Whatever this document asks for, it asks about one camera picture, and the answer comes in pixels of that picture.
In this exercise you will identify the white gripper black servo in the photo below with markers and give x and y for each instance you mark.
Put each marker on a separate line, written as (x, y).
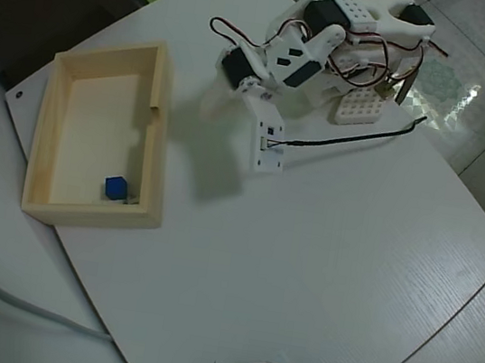
(234, 69)

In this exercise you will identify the small blue cube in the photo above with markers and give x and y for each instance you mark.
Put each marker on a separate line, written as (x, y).
(114, 187)

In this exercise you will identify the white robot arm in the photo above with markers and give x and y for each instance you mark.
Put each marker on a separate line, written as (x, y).
(355, 6)

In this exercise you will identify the light wooden box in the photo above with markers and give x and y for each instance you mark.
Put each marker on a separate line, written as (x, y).
(158, 141)

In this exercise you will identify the white perforated plate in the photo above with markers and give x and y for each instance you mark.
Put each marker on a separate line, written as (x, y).
(359, 107)

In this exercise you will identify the brown table clamp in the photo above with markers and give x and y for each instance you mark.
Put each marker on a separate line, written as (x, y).
(403, 88)

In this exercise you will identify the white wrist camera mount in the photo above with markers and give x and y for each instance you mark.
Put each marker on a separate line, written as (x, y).
(268, 149)

